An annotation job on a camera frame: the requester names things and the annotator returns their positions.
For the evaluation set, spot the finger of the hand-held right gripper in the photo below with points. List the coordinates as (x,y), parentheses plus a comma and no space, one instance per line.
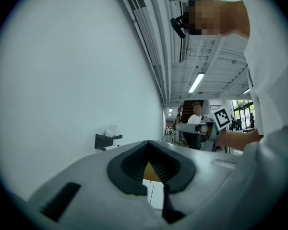
(187,127)

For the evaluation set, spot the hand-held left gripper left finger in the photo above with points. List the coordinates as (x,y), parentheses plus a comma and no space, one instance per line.
(91,188)

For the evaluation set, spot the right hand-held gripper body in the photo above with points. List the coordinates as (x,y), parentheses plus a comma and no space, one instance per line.
(222,118)

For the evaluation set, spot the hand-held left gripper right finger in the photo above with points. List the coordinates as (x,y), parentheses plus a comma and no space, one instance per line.
(206,171)

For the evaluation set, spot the person's right forearm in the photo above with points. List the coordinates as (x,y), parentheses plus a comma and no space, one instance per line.
(240,140)

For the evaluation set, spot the white cylindrical tube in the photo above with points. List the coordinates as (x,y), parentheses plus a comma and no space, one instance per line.
(110,147)

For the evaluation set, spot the black paper roll holder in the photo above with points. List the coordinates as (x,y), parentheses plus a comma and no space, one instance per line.
(100,140)

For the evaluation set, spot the person's right hand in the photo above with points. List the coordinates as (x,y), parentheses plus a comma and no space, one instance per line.
(205,131)

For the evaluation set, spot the short ceiling light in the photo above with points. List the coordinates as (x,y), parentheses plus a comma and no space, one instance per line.
(196,83)

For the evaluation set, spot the brown cardboard box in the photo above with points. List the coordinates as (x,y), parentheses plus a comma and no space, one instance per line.
(151,174)

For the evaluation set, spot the white rectangular cabinet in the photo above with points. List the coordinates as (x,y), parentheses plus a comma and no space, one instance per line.
(156,195)

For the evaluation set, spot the person's white shirt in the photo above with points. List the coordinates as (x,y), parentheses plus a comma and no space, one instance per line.
(273,80)

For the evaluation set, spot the white ceiling pipes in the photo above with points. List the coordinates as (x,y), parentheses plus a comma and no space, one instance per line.
(156,44)

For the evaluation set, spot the person's head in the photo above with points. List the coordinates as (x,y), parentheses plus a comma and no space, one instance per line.
(230,15)

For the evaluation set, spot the black head camera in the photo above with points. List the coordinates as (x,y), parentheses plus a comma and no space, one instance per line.
(178,27)

